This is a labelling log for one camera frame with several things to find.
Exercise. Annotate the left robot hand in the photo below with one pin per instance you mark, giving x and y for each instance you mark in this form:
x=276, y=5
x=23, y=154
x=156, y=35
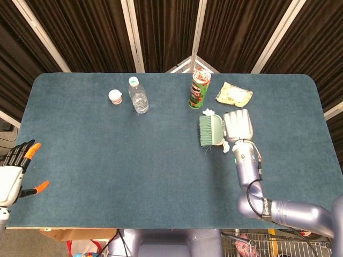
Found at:
x=9, y=184

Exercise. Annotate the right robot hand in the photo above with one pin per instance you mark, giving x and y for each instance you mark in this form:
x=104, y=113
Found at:
x=238, y=124

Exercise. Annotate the white paper scrap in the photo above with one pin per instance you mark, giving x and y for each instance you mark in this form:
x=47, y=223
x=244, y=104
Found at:
x=209, y=111
x=226, y=147

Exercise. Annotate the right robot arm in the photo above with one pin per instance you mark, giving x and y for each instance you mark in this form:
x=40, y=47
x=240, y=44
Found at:
x=289, y=211

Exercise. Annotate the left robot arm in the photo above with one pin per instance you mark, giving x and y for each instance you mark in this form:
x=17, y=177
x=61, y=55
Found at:
x=3, y=219

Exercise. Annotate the yellow snack bag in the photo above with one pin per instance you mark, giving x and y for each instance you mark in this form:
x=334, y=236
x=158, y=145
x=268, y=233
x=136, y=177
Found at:
x=234, y=95

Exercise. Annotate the green Pringles can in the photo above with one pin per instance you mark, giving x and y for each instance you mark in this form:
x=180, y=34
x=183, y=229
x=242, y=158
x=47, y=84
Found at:
x=198, y=91

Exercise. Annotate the brown cardboard box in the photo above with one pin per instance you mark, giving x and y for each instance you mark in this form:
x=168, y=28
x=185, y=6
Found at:
x=77, y=234

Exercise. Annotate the dark brown curtain panel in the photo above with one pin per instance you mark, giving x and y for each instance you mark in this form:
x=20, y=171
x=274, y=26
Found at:
x=166, y=32
x=88, y=34
x=16, y=67
x=321, y=48
x=235, y=34

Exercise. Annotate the red and white bag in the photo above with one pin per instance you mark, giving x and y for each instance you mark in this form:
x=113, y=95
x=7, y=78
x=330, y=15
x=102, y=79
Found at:
x=85, y=247

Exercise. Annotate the blue toy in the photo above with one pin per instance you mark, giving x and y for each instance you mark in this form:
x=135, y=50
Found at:
x=80, y=255

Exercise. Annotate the blue felt table mat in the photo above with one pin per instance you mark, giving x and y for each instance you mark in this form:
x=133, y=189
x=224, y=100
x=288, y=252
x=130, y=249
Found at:
x=107, y=160

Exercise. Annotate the clear plastic water bottle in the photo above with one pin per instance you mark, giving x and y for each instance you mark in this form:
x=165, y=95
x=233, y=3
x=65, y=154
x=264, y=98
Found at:
x=138, y=96

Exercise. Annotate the red package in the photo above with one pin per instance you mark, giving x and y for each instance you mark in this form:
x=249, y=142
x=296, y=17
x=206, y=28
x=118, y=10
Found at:
x=242, y=246

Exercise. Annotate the small white jar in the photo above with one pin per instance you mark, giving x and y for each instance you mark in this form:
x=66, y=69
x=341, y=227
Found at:
x=115, y=97

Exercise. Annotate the grey purple robot torso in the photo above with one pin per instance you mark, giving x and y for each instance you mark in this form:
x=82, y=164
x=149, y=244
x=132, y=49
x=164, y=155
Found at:
x=166, y=243

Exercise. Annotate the white metal frame pole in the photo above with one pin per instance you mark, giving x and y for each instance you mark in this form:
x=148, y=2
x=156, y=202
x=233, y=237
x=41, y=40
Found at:
x=198, y=26
x=277, y=34
x=133, y=34
x=333, y=111
x=9, y=120
x=40, y=34

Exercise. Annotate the white metal frame base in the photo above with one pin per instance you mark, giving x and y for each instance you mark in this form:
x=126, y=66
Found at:
x=180, y=65

